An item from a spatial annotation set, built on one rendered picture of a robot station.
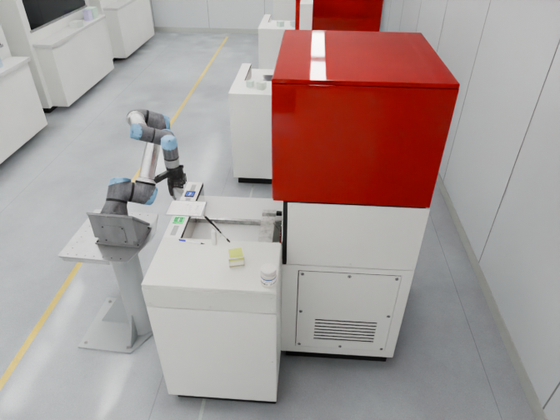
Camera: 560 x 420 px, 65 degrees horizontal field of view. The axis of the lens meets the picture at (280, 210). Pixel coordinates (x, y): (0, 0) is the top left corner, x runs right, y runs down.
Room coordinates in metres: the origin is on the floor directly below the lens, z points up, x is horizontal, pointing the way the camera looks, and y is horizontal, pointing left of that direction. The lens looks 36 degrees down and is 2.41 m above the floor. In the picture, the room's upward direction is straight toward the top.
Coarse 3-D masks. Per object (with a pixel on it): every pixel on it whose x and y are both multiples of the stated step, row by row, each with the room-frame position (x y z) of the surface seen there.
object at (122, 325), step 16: (128, 272) 1.90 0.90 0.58; (128, 288) 1.89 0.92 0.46; (112, 304) 1.99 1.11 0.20; (128, 304) 1.89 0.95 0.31; (144, 304) 1.93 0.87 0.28; (96, 320) 2.01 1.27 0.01; (112, 320) 2.00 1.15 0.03; (128, 320) 1.92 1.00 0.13; (144, 320) 1.91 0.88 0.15; (96, 336) 1.88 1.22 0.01; (112, 336) 1.88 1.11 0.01; (128, 336) 1.88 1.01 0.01; (144, 336) 1.88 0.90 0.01; (128, 352) 1.75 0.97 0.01
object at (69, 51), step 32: (0, 0) 5.57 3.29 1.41; (32, 0) 5.90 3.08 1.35; (64, 0) 6.65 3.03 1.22; (32, 32) 5.70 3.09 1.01; (64, 32) 6.18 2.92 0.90; (96, 32) 6.91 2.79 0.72; (32, 64) 5.56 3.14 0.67; (64, 64) 5.81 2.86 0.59; (96, 64) 6.67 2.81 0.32; (64, 96) 5.62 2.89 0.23
